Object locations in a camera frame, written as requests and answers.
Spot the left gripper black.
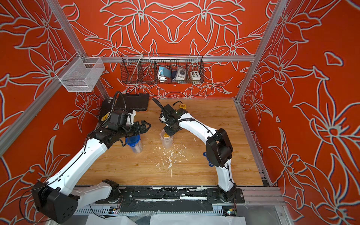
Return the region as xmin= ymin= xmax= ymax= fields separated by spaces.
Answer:
xmin=118 ymin=120 xmax=152 ymax=139

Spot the clear plastic container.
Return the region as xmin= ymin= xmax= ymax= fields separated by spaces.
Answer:
xmin=160 ymin=130 xmax=173 ymax=149
xmin=128 ymin=141 xmax=143 ymax=153

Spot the blue lid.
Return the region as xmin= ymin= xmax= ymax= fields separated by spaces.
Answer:
xmin=203 ymin=152 xmax=214 ymax=167
xmin=125 ymin=135 xmax=141 ymax=148

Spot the white bottle yellow cap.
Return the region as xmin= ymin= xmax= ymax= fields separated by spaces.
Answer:
xmin=164 ymin=133 xmax=171 ymax=140

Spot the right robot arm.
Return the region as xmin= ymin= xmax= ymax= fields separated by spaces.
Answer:
xmin=159 ymin=109 xmax=237 ymax=203

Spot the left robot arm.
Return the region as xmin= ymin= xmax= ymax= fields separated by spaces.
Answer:
xmin=31 ymin=120 xmax=151 ymax=224

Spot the black tool case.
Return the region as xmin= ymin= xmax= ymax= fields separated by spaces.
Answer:
xmin=114 ymin=93 xmax=150 ymax=112

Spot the black box yellow label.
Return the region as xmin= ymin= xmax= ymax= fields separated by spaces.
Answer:
xmin=98 ymin=99 xmax=113 ymax=124

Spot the grey device in basket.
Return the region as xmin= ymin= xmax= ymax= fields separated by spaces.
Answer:
xmin=173 ymin=67 xmax=187 ymax=83

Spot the blue white item in basket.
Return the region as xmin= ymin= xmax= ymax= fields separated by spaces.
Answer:
xmin=157 ymin=66 xmax=172 ymax=83

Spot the white button box in basket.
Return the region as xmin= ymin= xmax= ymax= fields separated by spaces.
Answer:
xmin=189 ymin=70 xmax=201 ymax=83

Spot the aluminium crossbar back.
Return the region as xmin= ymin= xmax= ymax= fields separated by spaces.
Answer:
xmin=99 ymin=55 xmax=255 ymax=63

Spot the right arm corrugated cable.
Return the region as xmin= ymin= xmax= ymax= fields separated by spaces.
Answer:
xmin=151 ymin=97 xmax=235 ymax=186

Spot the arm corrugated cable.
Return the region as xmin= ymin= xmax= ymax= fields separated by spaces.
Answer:
xmin=95 ymin=91 xmax=128 ymax=133
xmin=151 ymin=97 xmax=235 ymax=186

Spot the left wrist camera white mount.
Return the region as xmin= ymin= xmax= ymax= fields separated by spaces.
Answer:
xmin=108 ymin=109 xmax=137 ymax=127

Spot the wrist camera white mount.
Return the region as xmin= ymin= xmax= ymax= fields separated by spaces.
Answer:
xmin=160 ymin=104 xmax=176 ymax=123
xmin=108 ymin=109 xmax=137 ymax=127

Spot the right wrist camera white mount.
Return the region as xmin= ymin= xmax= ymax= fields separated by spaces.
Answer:
xmin=160 ymin=104 xmax=176 ymax=123

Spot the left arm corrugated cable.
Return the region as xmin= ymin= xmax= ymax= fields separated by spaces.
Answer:
xmin=95 ymin=91 xmax=128 ymax=133

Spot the black wire wall basket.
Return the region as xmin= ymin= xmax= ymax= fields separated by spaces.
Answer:
xmin=120 ymin=54 xmax=205 ymax=84

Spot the aluminium frame post left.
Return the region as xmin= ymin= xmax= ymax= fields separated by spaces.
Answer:
xmin=47 ymin=1 xmax=110 ymax=99

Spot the aluminium frame post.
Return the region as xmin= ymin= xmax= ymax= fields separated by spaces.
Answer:
xmin=47 ymin=1 xmax=110 ymax=99
xmin=234 ymin=0 xmax=290 ymax=103

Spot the white wire basket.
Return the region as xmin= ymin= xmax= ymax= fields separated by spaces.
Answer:
xmin=56 ymin=58 xmax=105 ymax=92

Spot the aluminium frame post right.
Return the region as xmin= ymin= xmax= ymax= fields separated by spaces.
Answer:
xmin=234 ymin=0 xmax=290 ymax=103

